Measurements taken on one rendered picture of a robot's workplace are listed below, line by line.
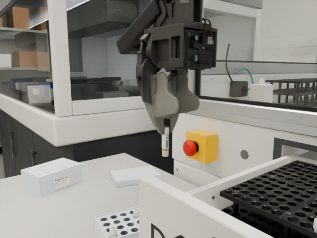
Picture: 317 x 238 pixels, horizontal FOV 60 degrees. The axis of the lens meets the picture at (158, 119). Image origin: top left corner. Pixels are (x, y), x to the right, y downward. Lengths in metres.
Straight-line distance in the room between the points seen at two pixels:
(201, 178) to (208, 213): 0.49
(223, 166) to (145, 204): 0.37
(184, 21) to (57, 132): 0.73
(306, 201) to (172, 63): 0.25
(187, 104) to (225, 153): 0.31
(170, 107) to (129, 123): 0.76
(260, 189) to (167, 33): 0.25
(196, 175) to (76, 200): 0.32
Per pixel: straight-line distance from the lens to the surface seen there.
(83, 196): 0.73
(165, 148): 0.43
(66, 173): 0.78
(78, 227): 0.61
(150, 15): 0.41
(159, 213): 0.35
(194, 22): 0.36
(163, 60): 0.38
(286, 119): 0.60
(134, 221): 0.54
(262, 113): 0.62
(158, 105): 0.39
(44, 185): 0.75
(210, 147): 0.69
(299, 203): 0.41
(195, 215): 0.30
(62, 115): 1.01
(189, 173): 0.81
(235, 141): 0.67
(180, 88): 0.42
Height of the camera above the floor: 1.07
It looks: 10 degrees down
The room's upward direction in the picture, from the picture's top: straight up
